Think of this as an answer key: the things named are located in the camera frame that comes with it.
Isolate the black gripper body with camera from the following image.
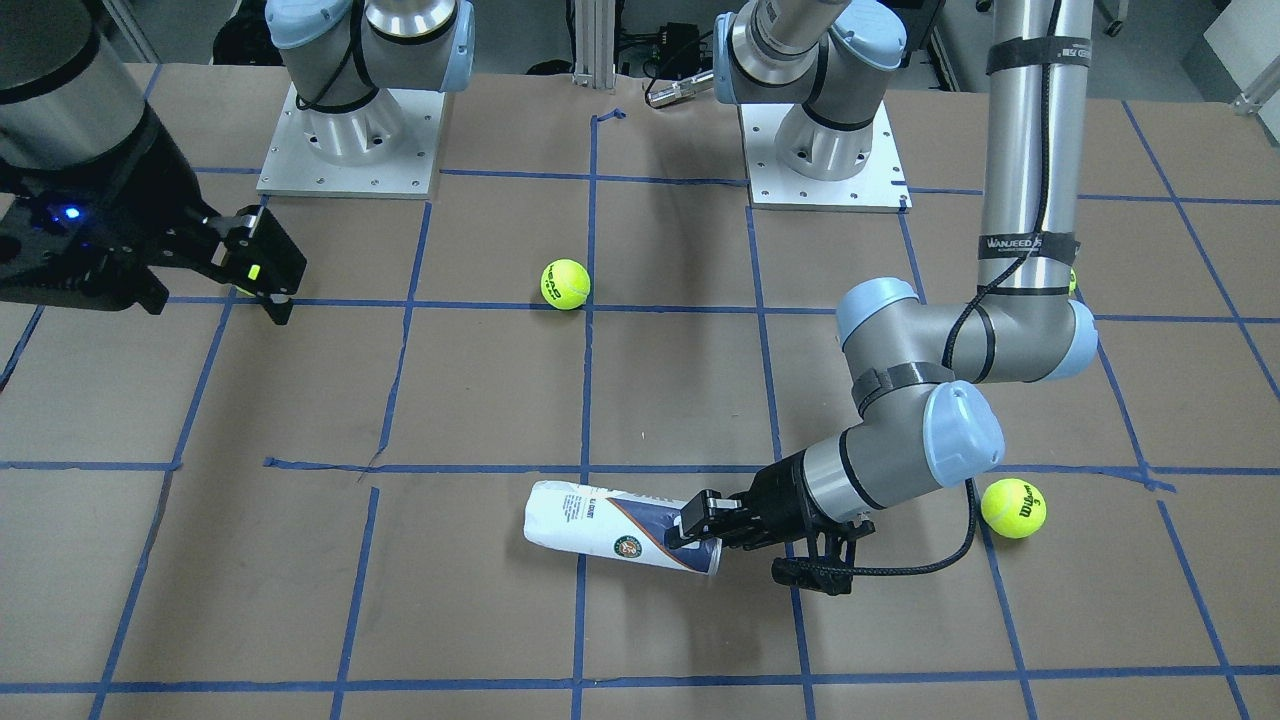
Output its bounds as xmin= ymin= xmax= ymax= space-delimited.
xmin=735 ymin=452 xmax=876 ymax=596

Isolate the second arm gripper body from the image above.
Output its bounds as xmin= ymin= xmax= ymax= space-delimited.
xmin=1 ymin=108 xmax=227 ymax=314

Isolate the white tennis ball can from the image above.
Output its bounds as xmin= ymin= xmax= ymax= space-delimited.
xmin=524 ymin=480 xmax=721 ymax=575

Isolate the tennis ball middle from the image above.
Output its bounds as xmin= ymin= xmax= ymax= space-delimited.
xmin=980 ymin=478 xmax=1048 ymax=539

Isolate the tennis ball far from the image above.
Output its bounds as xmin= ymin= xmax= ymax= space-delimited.
xmin=540 ymin=258 xmax=591 ymax=311

